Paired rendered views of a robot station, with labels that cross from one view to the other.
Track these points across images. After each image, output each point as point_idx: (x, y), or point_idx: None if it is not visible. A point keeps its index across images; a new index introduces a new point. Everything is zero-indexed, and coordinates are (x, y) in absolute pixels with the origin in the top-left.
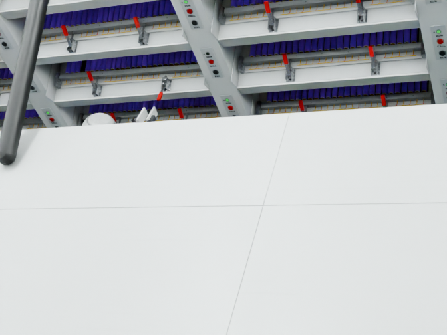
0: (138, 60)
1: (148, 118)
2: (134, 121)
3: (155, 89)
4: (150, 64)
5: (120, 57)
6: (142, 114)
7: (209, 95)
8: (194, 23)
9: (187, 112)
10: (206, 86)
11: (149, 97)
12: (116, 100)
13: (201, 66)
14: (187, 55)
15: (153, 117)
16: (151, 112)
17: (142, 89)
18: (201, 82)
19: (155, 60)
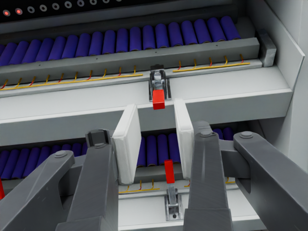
0: (80, 46)
1: (190, 126)
2: (102, 145)
3: (126, 99)
4: (111, 51)
5: (34, 47)
6: (133, 122)
7: (274, 113)
8: None
9: (173, 173)
10: (299, 73)
11: (106, 121)
12: (9, 135)
13: (307, 0)
14: (204, 31)
15: (210, 128)
16: (187, 111)
17: (87, 101)
18: (258, 77)
19: (123, 44)
